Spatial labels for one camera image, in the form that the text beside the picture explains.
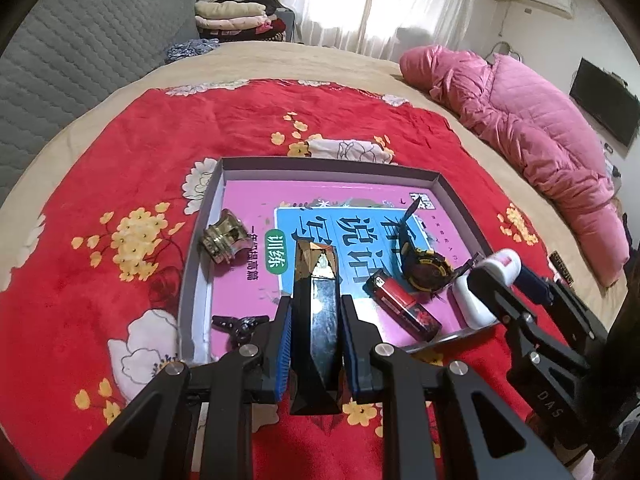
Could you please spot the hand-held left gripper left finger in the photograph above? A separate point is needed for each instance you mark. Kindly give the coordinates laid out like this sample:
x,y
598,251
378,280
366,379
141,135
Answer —
x,y
282,350

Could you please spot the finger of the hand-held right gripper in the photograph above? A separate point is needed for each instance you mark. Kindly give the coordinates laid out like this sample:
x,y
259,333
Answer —
x,y
500,292
532,280

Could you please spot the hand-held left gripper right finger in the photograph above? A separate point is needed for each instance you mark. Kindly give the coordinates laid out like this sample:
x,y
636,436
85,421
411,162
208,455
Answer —
x,y
352,350

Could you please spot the white pill bottle red label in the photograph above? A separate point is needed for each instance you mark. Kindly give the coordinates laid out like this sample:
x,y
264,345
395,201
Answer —
x,y
505,262

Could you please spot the white earbud case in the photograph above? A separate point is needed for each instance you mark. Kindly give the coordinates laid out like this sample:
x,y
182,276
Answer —
x,y
467,305

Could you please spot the black faceted box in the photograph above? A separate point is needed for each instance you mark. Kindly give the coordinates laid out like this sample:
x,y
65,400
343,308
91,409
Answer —
x,y
320,320

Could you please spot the black hair clip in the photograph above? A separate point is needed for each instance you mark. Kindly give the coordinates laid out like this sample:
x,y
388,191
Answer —
x,y
240,325

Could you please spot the red lighter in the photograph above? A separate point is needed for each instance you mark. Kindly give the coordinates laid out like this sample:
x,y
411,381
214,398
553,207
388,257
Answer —
x,y
400,302

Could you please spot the grey cardboard tray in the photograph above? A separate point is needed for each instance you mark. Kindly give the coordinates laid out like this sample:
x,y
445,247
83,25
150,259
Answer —
x,y
197,285

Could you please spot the brass threaded fitting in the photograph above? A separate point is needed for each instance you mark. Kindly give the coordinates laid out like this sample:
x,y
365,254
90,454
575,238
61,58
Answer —
x,y
222,237

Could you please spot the pink book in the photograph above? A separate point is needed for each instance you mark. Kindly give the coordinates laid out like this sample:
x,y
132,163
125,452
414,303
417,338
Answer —
x,y
250,195

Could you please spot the pink quilt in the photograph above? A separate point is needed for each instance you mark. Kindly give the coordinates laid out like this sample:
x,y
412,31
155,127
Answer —
x,y
525,110

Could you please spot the black television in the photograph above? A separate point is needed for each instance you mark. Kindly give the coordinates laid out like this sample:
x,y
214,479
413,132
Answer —
x,y
605,100

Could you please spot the red floral blanket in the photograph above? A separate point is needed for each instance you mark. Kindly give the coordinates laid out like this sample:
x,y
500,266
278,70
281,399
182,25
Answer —
x,y
125,160

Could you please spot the beige bedspread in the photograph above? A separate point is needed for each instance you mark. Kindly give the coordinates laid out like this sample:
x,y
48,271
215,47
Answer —
x,y
300,60

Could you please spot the blue patterned cloth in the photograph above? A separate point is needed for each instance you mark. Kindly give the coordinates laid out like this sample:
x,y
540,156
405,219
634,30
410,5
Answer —
x,y
192,50

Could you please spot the dark red folded clothes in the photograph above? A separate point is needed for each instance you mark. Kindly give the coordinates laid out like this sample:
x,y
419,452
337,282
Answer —
x,y
275,27

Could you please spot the pink folded garment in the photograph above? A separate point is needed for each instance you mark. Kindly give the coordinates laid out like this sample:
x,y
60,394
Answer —
x,y
235,24

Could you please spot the beige folded garment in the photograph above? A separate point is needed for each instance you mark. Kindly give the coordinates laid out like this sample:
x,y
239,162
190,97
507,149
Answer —
x,y
230,9

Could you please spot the grey quilted headboard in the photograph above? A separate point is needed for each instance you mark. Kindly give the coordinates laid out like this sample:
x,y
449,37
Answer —
x,y
75,35

